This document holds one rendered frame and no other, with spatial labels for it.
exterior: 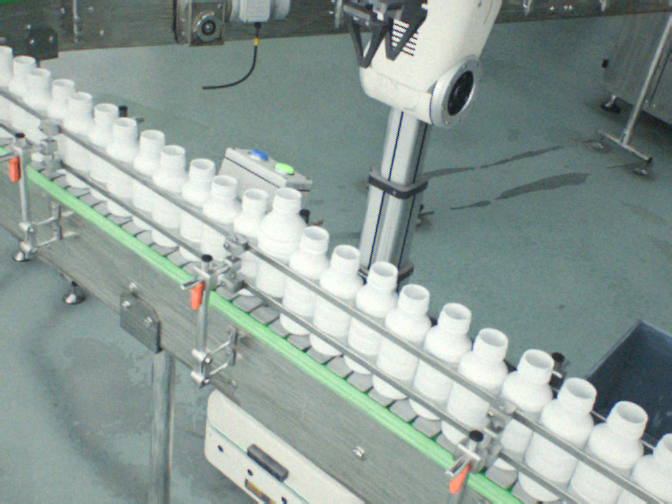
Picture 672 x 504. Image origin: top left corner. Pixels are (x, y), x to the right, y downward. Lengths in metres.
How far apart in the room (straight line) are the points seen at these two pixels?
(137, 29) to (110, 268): 1.30
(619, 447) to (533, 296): 2.30
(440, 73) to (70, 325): 1.61
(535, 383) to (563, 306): 2.27
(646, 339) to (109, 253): 0.96
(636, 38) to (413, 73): 3.50
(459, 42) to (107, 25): 1.29
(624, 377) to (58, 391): 1.63
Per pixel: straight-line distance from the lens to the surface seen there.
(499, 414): 0.99
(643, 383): 1.60
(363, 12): 1.11
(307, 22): 2.91
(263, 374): 1.25
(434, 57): 1.63
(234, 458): 2.19
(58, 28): 2.57
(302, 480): 2.02
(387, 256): 1.89
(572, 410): 0.98
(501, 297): 3.20
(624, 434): 0.98
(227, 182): 1.24
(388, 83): 1.71
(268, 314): 1.23
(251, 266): 1.23
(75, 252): 1.55
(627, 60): 5.12
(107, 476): 2.33
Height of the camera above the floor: 1.76
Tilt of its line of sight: 34 degrees down
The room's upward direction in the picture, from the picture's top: 10 degrees clockwise
